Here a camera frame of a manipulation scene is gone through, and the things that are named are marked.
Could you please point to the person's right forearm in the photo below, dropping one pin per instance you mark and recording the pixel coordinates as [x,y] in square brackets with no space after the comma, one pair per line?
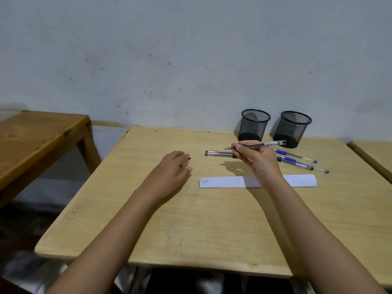
[315,241]

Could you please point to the blue pen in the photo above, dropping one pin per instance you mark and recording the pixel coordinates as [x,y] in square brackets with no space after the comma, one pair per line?
[283,152]
[291,159]

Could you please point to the light wooden side table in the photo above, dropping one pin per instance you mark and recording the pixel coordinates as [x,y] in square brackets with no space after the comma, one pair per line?
[376,153]

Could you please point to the person's left forearm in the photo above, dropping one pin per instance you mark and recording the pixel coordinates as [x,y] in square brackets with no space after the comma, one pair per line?
[101,251]

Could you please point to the person's right hand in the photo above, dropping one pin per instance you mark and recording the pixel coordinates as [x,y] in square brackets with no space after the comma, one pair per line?
[263,165]

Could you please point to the black pen cap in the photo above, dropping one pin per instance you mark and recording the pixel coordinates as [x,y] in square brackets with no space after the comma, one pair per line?
[188,158]

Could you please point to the person's black trousers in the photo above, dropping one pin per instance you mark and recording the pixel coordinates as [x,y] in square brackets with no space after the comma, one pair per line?
[171,281]

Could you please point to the dark wooden side table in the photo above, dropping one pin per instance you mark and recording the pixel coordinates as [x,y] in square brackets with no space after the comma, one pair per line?
[36,137]

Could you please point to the white paper strip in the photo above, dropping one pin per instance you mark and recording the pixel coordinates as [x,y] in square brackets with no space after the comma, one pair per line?
[223,182]

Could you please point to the black mesh cup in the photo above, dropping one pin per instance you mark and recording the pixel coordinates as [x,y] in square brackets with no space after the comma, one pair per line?
[291,131]
[254,128]

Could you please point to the person's left hand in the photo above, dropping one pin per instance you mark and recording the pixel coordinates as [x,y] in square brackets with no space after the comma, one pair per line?
[168,177]

